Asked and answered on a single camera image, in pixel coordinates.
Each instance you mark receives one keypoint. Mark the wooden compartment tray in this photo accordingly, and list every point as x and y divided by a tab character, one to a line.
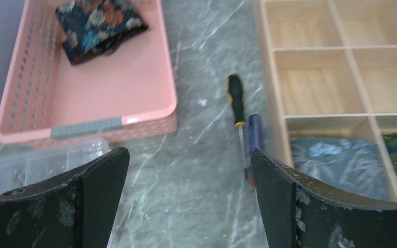
330	70

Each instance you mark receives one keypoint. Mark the black floral tie in basket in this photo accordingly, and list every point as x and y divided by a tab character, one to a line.
95	28

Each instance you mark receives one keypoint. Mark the pink plastic basket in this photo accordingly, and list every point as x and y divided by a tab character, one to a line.
47	101

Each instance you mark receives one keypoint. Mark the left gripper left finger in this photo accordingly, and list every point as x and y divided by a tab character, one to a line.
76	208

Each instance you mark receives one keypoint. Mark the clear plastic screw box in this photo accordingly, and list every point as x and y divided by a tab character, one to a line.
29	167

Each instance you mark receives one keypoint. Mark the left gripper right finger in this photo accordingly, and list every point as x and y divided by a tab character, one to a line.
300	211

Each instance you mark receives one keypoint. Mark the blue red screwdriver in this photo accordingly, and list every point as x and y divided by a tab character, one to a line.
255	138

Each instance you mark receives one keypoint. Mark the blue grey rolled tie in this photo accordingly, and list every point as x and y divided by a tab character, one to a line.
351	165

